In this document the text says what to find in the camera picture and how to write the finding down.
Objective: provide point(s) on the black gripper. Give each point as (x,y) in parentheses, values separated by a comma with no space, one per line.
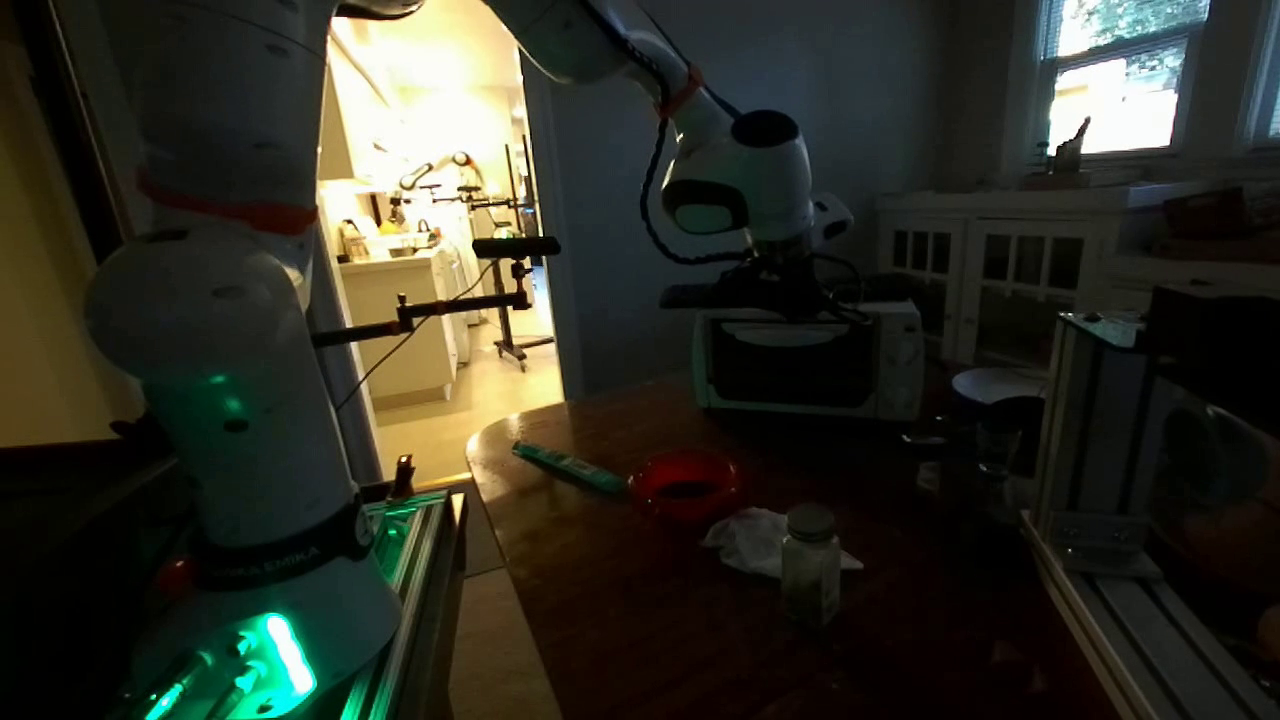
(780,276)

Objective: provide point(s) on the black glass oven door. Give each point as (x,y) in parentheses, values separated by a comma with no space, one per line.
(784,366)

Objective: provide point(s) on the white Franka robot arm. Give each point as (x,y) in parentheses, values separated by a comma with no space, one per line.
(242,372)

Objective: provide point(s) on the white toaster oven body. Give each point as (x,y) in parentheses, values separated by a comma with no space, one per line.
(905,360)

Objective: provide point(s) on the red bowl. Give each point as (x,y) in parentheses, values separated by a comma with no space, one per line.
(686,485)

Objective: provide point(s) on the white cabinet with glass doors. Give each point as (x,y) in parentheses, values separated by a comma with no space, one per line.
(1015,266)

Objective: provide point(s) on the green ruler strip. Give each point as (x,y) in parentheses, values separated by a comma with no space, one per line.
(571,471)

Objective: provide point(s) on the white kitchen counter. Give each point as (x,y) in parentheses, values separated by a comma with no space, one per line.
(404,324)

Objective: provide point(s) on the bright window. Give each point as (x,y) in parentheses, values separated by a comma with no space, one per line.
(1120,82)

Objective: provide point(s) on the black camera on stand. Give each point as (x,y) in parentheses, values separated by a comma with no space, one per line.
(513,247)

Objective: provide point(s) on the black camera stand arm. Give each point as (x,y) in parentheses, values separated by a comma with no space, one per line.
(427,309)

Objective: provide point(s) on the aluminium profile frame rack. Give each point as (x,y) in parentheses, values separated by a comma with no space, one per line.
(1132,534)

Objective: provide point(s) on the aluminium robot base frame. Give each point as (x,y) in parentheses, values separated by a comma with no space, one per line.
(401,586)

